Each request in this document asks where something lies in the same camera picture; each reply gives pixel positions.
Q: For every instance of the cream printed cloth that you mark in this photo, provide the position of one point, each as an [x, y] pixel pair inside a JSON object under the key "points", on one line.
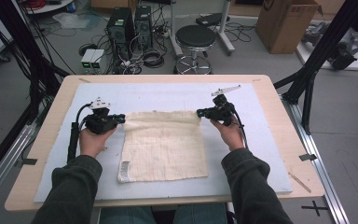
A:
{"points": [[164, 146]]}

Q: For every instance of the white foam board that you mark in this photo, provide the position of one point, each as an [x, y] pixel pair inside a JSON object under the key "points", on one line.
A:
{"points": [[167, 96]]}

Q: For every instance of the clear plastic sheet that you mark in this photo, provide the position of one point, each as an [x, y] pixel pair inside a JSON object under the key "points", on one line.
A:
{"points": [[71, 20]]}

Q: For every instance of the person's left leg in jeans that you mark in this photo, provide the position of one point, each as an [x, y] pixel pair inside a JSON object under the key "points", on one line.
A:
{"points": [[127, 216]]}

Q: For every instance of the person's right hand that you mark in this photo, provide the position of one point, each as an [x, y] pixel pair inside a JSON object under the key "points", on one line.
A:
{"points": [[231, 137]]}

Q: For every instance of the grey and black machine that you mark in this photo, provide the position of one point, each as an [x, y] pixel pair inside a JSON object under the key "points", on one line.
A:
{"points": [[343, 53]]}

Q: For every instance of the aluminium rail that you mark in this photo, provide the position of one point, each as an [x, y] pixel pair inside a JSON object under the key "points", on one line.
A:
{"points": [[317, 161], [9, 155]]}

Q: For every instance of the slim black computer tower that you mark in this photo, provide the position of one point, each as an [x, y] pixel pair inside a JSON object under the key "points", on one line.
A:
{"points": [[143, 25]]}

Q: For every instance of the white desk leg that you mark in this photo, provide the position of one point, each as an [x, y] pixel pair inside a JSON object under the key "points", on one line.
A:
{"points": [[225, 31], [174, 28]]}

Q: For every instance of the flat black device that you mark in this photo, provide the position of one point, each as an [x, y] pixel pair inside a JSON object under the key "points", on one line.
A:
{"points": [[211, 19]]}

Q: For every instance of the brown cardboard box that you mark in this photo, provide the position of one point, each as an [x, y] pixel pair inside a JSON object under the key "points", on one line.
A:
{"points": [[282, 28]]}

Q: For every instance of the white round table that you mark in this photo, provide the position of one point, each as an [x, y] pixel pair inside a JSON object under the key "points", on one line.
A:
{"points": [[52, 6]]}

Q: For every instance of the thin wooden strip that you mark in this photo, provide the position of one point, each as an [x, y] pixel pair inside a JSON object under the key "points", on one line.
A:
{"points": [[300, 182]]}

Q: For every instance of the white power supply box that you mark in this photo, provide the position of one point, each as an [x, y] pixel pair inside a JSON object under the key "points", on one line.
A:
{"points": [[87, 57], [98, 59]]}

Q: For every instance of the black metal frame post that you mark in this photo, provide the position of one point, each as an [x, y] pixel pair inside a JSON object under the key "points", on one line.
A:
{"points": [[21, 40], [326, 43]]}

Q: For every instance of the large black computer tower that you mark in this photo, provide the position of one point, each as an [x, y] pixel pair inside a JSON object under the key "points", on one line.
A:
{"points": [[119, 28]]}

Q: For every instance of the black round stool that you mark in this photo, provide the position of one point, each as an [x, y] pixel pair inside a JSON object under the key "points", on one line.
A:
{"points": [[195, 35]]}

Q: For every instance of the person's left hand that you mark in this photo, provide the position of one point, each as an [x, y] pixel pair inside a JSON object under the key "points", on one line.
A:
{"points": [[91, 143]]}

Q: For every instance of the person's right leg in jeans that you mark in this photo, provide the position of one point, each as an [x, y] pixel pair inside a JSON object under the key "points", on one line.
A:
{"points": [[200, 214]]}

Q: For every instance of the person's leg in jeans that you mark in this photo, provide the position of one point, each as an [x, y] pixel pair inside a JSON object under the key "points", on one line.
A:
{"points": [[127, 216], [200, 214]]}

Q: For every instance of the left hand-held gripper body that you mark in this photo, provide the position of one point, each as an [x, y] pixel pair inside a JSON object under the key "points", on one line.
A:
{"points": [[101, 121]]}

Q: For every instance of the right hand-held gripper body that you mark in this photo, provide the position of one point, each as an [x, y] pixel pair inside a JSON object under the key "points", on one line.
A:
{"points": [[222, 110]]}

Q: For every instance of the black tape piece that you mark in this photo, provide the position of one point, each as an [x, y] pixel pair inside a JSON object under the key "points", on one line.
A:
{"points": [[28, 161], [307, 157]]}

